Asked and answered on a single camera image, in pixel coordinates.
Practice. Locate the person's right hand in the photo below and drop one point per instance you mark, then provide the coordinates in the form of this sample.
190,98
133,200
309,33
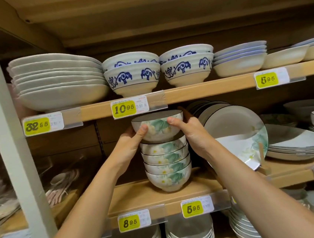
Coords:
198,135

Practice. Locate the person's left hand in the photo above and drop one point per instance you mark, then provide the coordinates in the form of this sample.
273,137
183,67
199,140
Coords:
126,150

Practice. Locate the person's right thumb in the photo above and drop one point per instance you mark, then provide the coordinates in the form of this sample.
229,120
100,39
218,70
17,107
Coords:
175,122

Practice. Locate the person's left thumb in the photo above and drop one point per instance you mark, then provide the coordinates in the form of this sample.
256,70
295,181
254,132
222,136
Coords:
142,131

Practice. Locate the floral white bowl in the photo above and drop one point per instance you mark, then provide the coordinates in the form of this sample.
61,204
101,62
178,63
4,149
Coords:
167,180
165,158
162,147
157,125
167,167

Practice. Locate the person's right forearm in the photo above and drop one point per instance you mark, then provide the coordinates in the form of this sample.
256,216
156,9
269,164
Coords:
260,196

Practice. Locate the person's left forearm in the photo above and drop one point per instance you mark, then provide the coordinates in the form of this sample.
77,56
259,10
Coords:
88,214

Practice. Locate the row of dark rimmed plates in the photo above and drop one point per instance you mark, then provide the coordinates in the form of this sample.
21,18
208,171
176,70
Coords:
200,108

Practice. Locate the blue patterned white bowl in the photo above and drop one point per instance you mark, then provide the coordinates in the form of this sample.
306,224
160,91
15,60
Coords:
130,60
133,78
188,68
185,51

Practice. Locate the floral dark rimmed plate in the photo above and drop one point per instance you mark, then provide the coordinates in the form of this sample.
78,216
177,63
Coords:
237,134

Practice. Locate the pale blue rimmed bowl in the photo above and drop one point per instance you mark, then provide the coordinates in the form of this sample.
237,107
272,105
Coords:
238,65
234,56
239,46
236,51

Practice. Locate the stack of large white plates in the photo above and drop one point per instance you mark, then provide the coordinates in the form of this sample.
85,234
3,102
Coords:
58,86

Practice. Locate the bundle of pale spoons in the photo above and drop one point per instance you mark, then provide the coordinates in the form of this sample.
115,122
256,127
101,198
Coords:
61,183

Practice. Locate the wooden plate stand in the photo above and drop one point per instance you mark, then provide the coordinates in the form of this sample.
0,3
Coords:
263,162

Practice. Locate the floral shallow dish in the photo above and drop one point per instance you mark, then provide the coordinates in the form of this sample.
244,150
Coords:
278,120

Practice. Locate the stack of small white bowls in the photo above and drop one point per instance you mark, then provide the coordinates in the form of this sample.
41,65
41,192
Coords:
190,234

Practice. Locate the stack of oval white plates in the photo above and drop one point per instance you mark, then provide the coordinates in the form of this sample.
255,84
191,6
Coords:
293,142

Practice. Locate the stack of ribbed white plates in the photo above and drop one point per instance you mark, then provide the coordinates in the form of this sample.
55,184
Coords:
245,225

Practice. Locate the shallow cream bowl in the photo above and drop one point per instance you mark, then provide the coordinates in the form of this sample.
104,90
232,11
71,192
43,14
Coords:
284,56

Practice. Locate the wide grey bowl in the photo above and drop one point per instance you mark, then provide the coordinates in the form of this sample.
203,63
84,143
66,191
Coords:
306,105

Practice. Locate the wooden side shelf board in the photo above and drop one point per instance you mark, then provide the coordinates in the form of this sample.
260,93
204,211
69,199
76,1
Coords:
11,222

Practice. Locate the white shelf post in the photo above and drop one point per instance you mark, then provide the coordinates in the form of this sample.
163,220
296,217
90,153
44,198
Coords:
3,125

